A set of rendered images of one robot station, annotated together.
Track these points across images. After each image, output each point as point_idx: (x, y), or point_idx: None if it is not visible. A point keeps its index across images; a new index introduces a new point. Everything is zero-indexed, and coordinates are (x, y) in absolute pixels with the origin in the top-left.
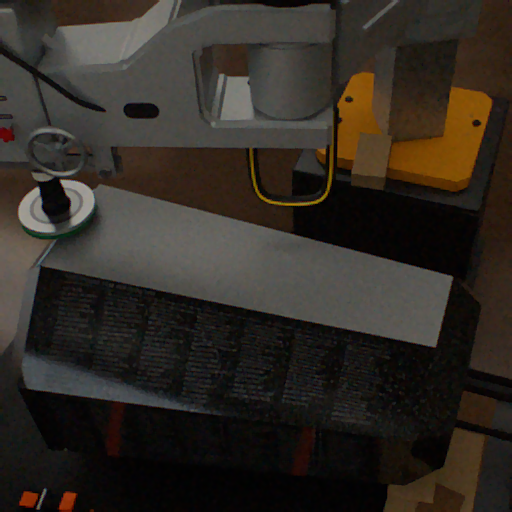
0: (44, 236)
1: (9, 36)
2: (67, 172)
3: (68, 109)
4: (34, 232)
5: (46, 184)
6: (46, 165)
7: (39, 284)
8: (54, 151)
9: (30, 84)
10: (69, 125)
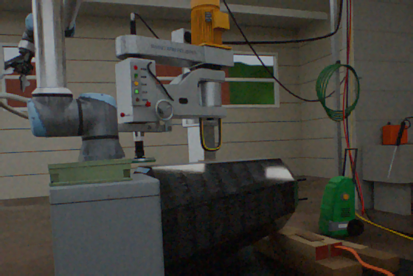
0: (147, 160)
1: (153, 69)
2: (167, 119)
3: (163, 99)
4: (142, 159)
5: (141, 143)
6: (149, 128)
7: (155, 173)
8: (165, 108)
9: (155, 87)
10: (162, 105)
